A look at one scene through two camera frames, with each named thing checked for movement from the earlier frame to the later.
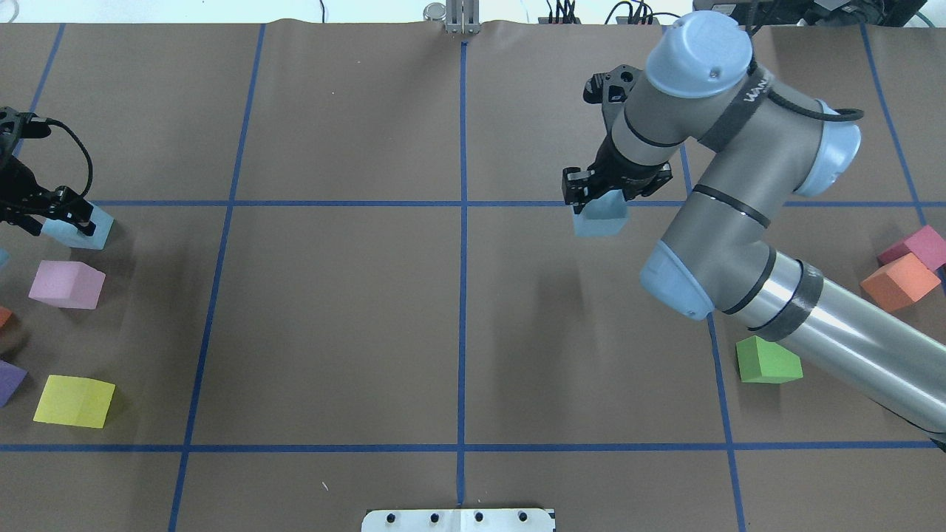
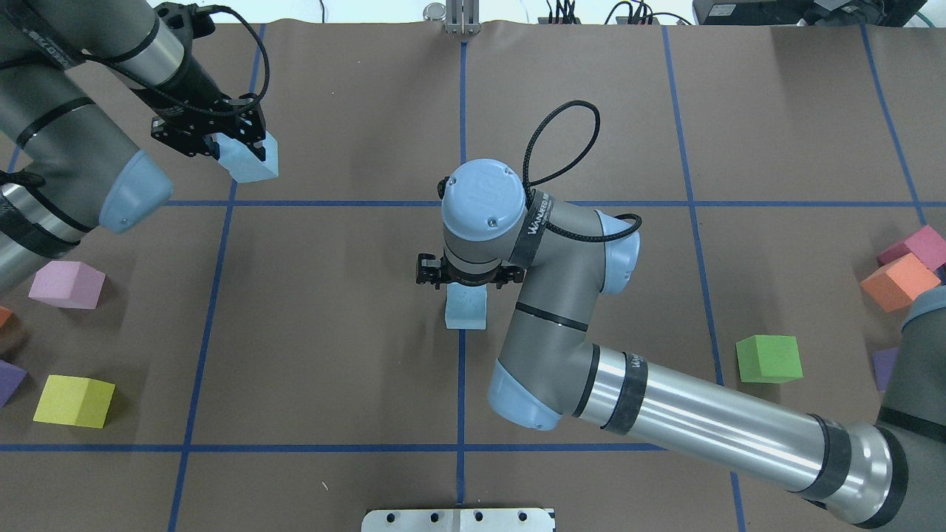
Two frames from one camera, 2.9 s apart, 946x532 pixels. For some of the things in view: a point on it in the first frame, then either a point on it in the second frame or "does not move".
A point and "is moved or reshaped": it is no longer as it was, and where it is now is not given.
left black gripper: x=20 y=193 → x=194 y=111
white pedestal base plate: x=459 y=520 does not move
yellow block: x=75 y=401 does not move
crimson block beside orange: x=927 y=244 does not move
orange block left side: x=5 y=314 does not move
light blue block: x=606 y=215 is moved or reshaped
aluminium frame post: x=463 y=16 does not move
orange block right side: x=896 y=284 does not move
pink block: x=67 y=284 does not move
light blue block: x=66 y=233 is moved or reshaped
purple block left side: x=11 y=376 does not move
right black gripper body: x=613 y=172 → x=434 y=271
